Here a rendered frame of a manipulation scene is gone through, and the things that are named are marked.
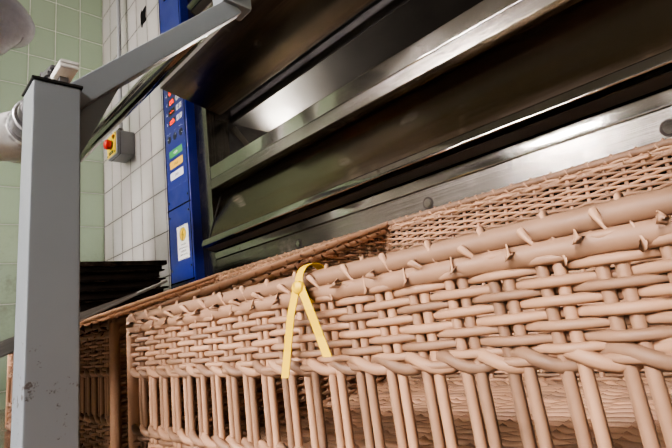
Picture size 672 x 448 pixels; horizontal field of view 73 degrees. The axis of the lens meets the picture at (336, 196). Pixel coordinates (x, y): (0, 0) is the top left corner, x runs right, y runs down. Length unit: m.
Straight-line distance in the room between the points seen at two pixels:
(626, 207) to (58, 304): 0.41
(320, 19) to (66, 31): 1.63
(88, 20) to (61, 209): 2.19
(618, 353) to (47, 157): 0.44
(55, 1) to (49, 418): 2.31
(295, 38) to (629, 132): 0.78
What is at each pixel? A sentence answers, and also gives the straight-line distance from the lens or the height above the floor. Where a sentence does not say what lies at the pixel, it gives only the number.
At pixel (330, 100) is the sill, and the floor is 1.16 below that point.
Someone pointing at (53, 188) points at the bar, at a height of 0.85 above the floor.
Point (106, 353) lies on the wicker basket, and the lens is 0.62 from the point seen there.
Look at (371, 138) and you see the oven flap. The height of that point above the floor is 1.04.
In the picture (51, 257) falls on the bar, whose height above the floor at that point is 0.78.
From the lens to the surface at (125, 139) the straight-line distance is 1.99.
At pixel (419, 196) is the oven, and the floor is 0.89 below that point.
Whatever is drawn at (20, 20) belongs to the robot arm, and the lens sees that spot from 1.74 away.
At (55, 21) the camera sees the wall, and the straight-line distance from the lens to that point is 2.57.
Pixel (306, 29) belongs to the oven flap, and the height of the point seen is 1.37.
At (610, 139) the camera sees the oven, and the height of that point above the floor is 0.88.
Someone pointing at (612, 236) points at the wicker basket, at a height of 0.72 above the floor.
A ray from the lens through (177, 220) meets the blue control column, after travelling 1.52.
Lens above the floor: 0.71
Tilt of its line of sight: 14 degrees up
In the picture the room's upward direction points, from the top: 8 degrees counter-clockwise
